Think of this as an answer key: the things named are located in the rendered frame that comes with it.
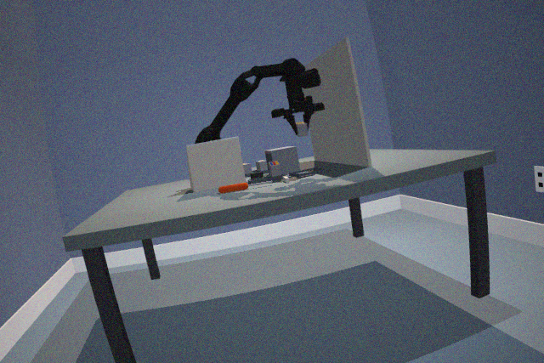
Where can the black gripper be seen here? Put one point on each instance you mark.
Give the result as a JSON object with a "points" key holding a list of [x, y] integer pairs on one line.
{"points": [[287, 113]]}

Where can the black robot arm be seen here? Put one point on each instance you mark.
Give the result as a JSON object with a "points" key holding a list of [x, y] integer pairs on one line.
{"points": [[293, 74]]}

